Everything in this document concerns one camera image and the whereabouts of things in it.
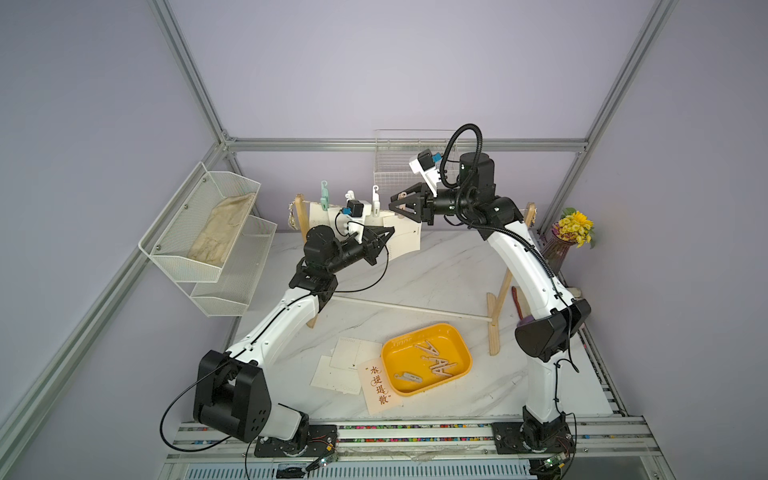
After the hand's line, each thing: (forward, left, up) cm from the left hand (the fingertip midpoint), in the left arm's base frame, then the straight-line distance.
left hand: (391, 233), depth 73 cm
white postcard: (+1, -4, -2) cm, 4 cm away
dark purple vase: (+12, -54, -20) cm, 58 cm away
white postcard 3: (-24, +14, -35) cm, 45 cm away
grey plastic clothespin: (-24, -5, -32) cm, 41 cm away
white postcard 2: (-17, +12, -35) cm, 40 cm away
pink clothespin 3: (-16, -12, -33) cm, 38 cm away
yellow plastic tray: (-17, -2, -35) cm, 39 cm away
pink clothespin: (-21, -14, -33) cm, 42 cm away
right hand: (+1, -1, +7) cm, 7 cm away
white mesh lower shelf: (-3, +49, -23) cm, 55 cm away
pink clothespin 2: (-19, -12, -34) cm, 41 cm away
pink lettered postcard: (-29, +3, -34) cm, 45 cm away
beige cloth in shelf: (+4, +47, -4) cm, 47 cm away
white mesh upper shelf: (+3, +53, -4) cm, 53 cm away
